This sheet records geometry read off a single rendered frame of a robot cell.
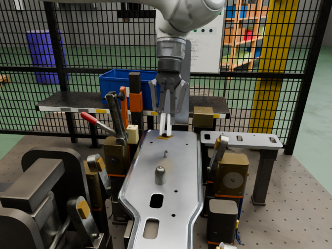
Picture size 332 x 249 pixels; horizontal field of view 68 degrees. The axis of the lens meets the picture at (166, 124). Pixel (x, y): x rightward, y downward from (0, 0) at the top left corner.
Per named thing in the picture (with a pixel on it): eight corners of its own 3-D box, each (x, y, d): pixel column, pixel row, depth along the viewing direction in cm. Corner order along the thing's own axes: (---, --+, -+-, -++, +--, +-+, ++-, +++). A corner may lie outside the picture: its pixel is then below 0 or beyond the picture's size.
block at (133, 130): (141, 208, 101) (136, 129, 85) (132, 208, 101) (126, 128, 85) (142, 202, 104) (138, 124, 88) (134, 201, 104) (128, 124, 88)
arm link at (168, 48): (183, 37, 70) (181, 58, 71) (188, 44, 79) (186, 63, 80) (152, 37, 73) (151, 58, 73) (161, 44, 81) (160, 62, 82)
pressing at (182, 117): (187, 123, 104) (191, 39, 89) (161, 122, 105) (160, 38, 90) (187, 123, 104) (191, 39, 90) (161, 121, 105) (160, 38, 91)
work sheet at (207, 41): (219, 74, 121) (226, 4, 108) (174, 72, 123) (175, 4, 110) (219, 73, 123) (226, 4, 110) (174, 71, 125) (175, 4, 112)
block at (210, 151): (233, 221, 95) (243, 160, 83) (202, 219, 96) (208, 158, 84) (231, 207, 102) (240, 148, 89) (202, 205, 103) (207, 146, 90)
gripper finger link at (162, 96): (166, 78, 75) (161, 77, 76) (160, 114, 77) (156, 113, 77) (169, 79, 79) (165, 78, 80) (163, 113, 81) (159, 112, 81)
